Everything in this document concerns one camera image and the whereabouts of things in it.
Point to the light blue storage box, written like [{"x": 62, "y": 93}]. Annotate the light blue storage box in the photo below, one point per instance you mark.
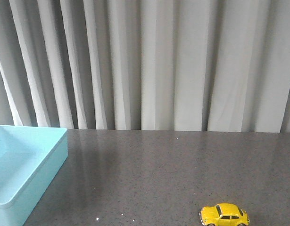
[{"x": 30, "y": 157}]

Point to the yellow toy beetle car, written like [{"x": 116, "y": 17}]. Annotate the yellow toy beetle car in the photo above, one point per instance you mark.
[{"x": 224, "y": 214}]

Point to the grey pleated curtain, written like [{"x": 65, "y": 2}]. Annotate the grey pleated curtain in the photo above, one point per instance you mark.
[{"x": 189, "y": 65}]

